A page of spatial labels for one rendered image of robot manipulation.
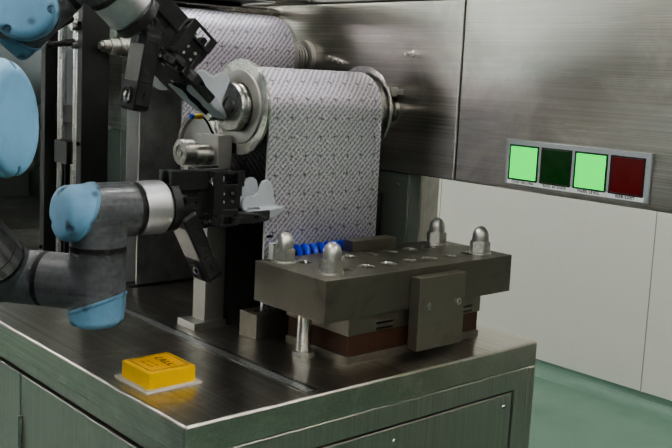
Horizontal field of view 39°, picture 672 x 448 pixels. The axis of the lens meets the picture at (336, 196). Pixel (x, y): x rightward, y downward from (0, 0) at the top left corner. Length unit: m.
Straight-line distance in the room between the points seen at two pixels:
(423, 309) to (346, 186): 0.27
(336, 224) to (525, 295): 2.99
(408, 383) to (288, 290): 0.21
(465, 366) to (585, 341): 2.91
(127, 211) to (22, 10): 0.29
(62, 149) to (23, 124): 0.73
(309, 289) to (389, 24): 0.59
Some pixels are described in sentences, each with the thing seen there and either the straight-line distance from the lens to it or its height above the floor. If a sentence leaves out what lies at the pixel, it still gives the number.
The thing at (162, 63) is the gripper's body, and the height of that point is 1.31.
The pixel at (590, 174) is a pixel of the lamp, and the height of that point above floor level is 1.18.
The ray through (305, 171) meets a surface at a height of 1.15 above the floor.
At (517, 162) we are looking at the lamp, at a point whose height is 1.19.
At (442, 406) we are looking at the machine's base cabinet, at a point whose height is 0.84.
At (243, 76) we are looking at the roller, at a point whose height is 1.30.
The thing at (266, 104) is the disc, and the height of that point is 1.26.
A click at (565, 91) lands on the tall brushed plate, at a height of 1.30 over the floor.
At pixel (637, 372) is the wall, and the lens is 4.21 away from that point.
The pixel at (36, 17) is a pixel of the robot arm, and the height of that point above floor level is 1.36.
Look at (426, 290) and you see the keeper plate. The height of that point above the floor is 1.00.
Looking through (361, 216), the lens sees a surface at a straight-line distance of 1.57.
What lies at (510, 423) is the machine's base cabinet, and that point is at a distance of 1.56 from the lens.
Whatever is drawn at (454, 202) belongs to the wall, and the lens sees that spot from 4.70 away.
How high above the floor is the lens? 1.31
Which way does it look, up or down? 7 degrees down
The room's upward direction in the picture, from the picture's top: 3 degrees clockwise
